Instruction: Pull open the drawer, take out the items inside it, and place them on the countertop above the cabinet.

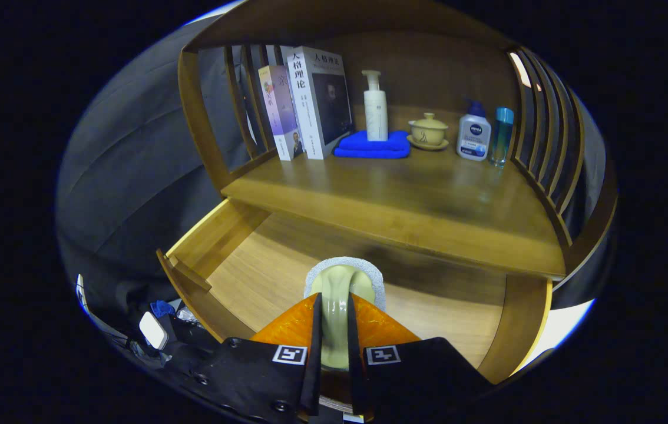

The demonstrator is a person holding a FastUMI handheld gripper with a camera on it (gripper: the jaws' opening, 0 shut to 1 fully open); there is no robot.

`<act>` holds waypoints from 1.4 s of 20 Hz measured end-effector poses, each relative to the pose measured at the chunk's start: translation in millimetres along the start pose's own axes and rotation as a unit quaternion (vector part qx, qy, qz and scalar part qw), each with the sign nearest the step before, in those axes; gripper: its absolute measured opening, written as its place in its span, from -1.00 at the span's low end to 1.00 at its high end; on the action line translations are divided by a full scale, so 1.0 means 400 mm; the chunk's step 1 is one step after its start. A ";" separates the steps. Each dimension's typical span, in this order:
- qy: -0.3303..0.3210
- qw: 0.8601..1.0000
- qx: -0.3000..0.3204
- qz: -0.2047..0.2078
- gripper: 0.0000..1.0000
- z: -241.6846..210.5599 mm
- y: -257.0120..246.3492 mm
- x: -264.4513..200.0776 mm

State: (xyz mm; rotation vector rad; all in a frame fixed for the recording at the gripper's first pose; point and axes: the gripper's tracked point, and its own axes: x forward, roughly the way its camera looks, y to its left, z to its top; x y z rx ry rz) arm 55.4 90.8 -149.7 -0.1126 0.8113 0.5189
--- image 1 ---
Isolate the white pump bottle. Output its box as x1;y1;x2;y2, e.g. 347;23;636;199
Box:
361;70;389;142

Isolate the white lotion bottle blue cap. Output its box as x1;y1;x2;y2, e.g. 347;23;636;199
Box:
457;100;492;162

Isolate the thick white book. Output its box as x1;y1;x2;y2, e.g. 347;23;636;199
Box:
280;46;355;160

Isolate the yellow lidded teacup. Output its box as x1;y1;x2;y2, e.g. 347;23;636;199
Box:
407;112;449;151

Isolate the brown wooden drawer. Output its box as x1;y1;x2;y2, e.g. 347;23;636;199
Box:
156;197;553;386

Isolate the brown wooden cabinet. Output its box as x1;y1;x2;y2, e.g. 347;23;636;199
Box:
178;0;617;310

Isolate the green handled sponge brush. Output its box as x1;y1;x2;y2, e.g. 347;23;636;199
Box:
303;256;386;372

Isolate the teal clear bottle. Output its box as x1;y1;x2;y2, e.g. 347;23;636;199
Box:
490;107;515;168

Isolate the blue folded cloth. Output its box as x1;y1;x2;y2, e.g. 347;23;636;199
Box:
333;130;411;160

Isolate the white flat panel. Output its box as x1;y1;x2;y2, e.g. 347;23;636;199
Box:
514;297;597;375

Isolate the purple book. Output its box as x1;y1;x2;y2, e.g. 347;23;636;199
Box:
258;65;305;161

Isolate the wooden countertop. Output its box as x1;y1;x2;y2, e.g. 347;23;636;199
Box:
220;141;566;277

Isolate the white rounded device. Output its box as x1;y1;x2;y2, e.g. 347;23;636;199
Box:
138;312;169;350

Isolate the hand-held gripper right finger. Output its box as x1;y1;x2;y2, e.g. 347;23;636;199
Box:
347;293;494;423

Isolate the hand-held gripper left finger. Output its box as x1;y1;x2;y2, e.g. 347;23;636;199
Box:
166;293;323;423

